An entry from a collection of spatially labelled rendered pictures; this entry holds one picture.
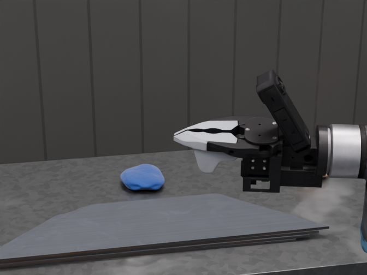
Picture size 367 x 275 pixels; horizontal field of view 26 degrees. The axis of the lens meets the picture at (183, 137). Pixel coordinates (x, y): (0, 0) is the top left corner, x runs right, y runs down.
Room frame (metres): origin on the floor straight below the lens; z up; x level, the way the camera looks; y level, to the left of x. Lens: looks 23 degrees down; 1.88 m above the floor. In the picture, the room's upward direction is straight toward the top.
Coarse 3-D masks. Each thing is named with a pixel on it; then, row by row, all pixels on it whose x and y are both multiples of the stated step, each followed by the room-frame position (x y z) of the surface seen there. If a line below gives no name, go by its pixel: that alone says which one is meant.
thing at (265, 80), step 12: (264, 84) 0.99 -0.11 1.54; (276, 84) 0.99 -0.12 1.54; (264, 96) 0.99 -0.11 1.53; (276, 96) 0.98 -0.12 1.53; (288, 96) 1.03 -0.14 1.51; (276, 108) 0.99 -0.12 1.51; (288, 108) 0.99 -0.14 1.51; (276, 120) 0.99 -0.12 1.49; (288, 120) 0.99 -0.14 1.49; (300, 120) 1.02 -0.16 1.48; (288, 132) 0.99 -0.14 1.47; (300, 132) 0.99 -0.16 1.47; (300, 144) 0.99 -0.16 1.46
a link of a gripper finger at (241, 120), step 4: (232, 116) 1.06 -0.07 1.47; (236, 116) 1.06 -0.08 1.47; (240, 116) 1.06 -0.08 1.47; (244, 116) 1.06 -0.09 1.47; (212, 120) 1.05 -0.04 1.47; (216, 120) 1.05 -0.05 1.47; (220, 120) 1.05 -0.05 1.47; (224, 120) 1.05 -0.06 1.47; (228, 120) 1.05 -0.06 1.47; (232, 120) 1.05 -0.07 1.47; (236, 120) 1.05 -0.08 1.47; (240, 120) 1.05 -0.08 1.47; (244, 120) 1.05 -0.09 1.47; (240, 124) 1.04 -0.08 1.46; (244, 124) 1.04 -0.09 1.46
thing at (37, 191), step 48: (0, 192) 1.65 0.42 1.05; (48, 192) 1.65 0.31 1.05; (96, 192) 1.65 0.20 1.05; (144, 192) 1.65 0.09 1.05; (192, 192) 1.65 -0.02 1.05; (240, 192) 1.65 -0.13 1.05; (288, 192) 1.65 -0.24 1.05; (336, 192) 1.65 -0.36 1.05; (0, 240) 1.43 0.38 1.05; (336, 240) 1.43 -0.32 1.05
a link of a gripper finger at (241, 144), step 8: (208, 144) 0.99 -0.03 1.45; (216, 144) 0.99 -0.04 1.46; (224, 144) 0.99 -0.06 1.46; (232, 144) 0.99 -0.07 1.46; (240, 144) 0.99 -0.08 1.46; (248, 144) 0.99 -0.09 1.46; (224, 152) 0.98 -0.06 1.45; (232, 152) 0.98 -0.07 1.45; (240, 152) 0.98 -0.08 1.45; (248, 152) 0.98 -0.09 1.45; (256, 152) 0.98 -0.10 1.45
